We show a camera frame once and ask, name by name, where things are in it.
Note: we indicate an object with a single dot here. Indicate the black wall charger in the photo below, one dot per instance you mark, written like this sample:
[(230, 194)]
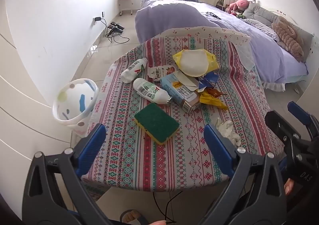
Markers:
[(97, 19)]

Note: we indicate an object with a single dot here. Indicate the brown plush cushion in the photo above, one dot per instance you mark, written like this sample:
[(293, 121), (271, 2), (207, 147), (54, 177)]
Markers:
[(286, 35)]

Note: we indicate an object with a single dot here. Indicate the black glasses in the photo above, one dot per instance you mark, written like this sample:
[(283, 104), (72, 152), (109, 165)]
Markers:
[(213, 15)]

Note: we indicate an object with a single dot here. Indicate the white bottle red triangle label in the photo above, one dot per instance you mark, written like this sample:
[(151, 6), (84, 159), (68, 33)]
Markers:
[(133, 69)]

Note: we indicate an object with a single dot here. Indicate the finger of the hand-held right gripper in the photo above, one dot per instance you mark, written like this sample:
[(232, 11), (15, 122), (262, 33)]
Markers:
[(297, 113), (276, 121)]

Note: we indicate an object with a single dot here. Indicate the white tissue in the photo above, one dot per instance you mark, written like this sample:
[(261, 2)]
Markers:
[(226, 127)]

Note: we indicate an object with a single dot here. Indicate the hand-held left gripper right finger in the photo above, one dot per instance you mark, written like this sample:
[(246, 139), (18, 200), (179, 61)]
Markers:
[(216, 145)]

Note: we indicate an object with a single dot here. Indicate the orange yellow snack wrapper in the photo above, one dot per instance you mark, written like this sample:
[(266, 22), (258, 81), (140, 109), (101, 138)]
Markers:
[(211, 99)]

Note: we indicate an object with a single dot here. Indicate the blue snack wrapper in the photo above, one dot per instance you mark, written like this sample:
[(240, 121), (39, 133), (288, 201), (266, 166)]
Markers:
[(210, 79)]

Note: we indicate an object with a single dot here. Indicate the person's foot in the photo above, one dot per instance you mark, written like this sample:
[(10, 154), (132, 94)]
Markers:
[(132, 216)]

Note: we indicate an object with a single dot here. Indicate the pink plush toy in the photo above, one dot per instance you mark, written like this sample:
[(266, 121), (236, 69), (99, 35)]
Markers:
[(238, 5)]

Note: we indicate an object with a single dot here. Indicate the green yellow sponge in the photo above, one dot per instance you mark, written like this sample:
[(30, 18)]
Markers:
[(155, 120)]

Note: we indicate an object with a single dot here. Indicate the person's right hand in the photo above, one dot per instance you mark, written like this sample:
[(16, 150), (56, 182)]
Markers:
[(289, 186)]

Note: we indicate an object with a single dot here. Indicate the white paper bowl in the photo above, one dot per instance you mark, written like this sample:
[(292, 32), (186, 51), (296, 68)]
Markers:
[(193, 63)]

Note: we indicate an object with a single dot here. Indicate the patterned red green tablecloth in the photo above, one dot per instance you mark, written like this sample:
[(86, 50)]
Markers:
[(139, 160)]

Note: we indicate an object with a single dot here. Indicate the white dotted waste bin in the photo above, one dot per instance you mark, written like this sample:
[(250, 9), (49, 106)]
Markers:
[(72, 98)]

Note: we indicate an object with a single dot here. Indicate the white bottle green label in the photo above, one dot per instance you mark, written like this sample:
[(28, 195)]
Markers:
[(149, 89)]

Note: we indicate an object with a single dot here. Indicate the black stand on floor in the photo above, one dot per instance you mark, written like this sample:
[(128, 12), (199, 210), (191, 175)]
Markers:
[(116, 28)]

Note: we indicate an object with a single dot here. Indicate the grey pillow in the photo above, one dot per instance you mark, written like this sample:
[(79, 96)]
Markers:
[(261, 13)]

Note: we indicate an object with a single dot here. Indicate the grey headboard cushion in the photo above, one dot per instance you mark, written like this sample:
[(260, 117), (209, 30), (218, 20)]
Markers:
[(305, 40)]

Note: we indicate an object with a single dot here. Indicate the light blue milk carton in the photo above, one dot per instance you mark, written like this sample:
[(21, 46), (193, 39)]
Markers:
[(174, 88)]

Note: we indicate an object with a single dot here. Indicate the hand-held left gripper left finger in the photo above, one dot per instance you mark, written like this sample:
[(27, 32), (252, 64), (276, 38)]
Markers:
[(93, 145)]

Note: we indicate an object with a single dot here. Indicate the white nut snack packet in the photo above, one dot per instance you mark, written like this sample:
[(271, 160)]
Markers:
[(159, 71)]

